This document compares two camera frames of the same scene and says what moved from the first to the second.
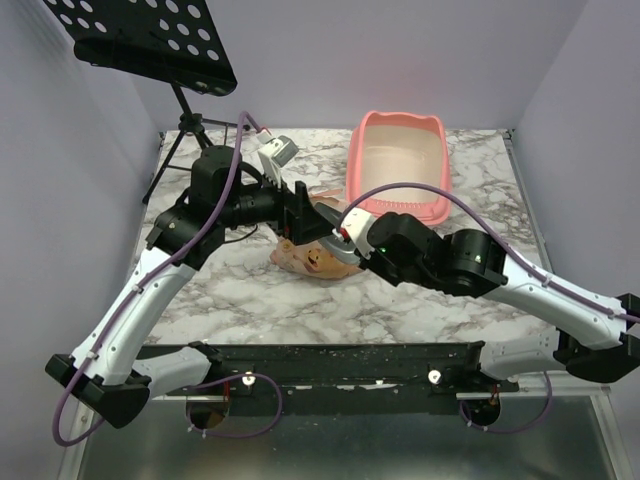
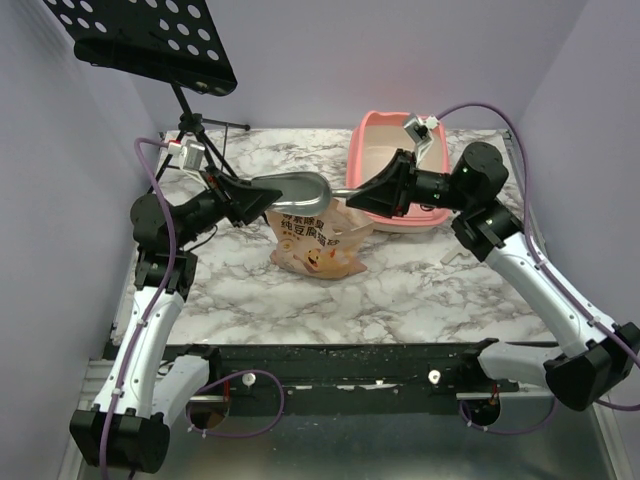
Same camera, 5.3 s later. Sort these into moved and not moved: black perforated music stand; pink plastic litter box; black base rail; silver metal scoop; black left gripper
Moved: black left gripper; silver metal scoop
Not moved: black base rail; pink plastic litter box; black perforated music stand
